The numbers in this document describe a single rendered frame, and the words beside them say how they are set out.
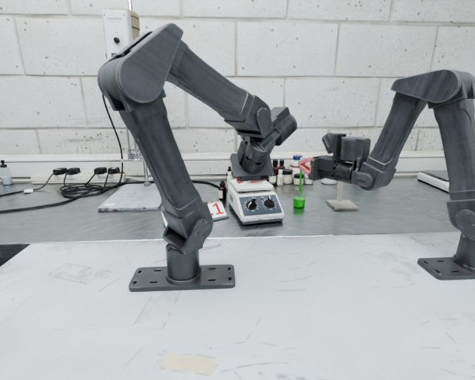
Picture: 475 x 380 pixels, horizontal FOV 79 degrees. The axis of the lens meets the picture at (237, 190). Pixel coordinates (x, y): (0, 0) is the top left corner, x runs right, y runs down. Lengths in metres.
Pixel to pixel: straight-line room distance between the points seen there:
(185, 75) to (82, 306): 0.42
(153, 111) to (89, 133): 1.05
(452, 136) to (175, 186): 0.55
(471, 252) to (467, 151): 0.20
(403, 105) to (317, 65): 0.75
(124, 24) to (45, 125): 0.70
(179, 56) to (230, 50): 0.91
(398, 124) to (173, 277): 0.59
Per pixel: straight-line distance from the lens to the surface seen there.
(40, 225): 1.00
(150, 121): 0.45
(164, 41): 0.46
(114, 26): 1.05
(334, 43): 1.48
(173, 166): 0.48
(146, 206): 1.00
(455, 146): 0.72
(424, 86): 0.72
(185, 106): 1.37
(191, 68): 0.49
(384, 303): 0.60
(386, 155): 0.78
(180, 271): 0.56
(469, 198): 0.72
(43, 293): 0.66
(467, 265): 0.76
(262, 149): 0.61
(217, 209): 0.89
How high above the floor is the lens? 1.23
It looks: 17 degrees down
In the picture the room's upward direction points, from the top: straight up
